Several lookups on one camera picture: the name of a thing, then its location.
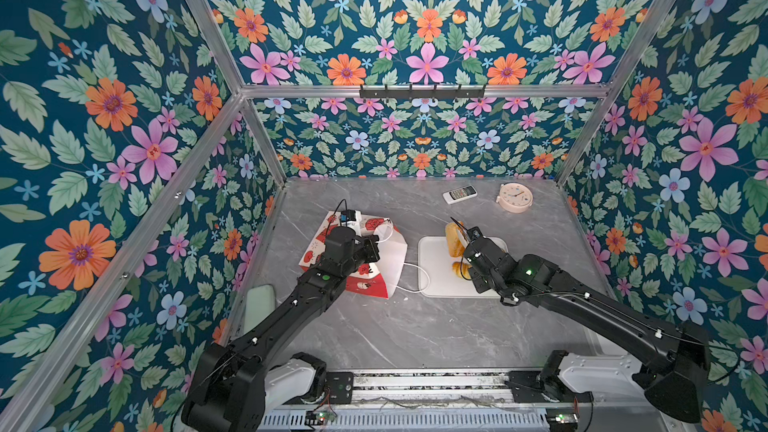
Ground orange-brown fake pastry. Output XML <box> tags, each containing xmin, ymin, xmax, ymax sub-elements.
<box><xmin>452</xmin><ymin>260</ymin><xmax>472</xmax><ymax>281</ymax></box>

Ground long twisted fake bread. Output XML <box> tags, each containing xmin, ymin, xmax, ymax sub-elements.
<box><xmin>445</xmin><ymin>222</ymin><xmax>467</xmax><ymax>258</ymax></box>

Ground white and red paper bag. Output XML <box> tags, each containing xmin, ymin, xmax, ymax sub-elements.
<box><xmin>299</xmin><ymin>211</ymin><xmax>408</xmax><ymax>299</ymax></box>

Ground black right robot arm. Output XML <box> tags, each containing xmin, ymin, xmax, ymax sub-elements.
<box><xmin>459</xmin><ymin>226</ymin><xmax>711</xmax><ymax>423</ymax></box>

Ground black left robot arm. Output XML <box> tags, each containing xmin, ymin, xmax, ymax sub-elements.
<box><xmin>181</xmin><ymin>226</ymin><xmax>380</xmax><ymax>431</ymax></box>

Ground white rectangular tray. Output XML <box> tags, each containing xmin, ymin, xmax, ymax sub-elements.
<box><xmin>417</xmin><ymin>236</ymin><xmax>499</xmax><ymax>300</ymax></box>

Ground pink round alarm clock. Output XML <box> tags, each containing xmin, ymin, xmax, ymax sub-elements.
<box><xmin>496</xmin><ymin>183</ymin><xmax>534</xmax><ymax>214</ymax></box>

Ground white remote control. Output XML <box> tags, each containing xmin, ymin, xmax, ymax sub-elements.
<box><xmin>442</xmin><ymin>185</ymin><xmax>478</xmax><ymax>205</ymax></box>

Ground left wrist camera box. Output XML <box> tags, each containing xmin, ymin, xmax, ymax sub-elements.
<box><xmin>339</xmin><ymin>209</ymin><xmax>362</xmax><ymax>233</ymax></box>

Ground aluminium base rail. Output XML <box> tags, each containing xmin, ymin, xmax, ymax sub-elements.
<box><xmin>251</xmin><ymin>367</ymin><xmax>685</xmax><ymax>415</ymax></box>

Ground black wall hook bar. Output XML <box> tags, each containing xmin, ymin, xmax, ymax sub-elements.
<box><xmin>358</xmin><ymin>84</ymin><xmax>486</xmax><ymax>101</ymax></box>

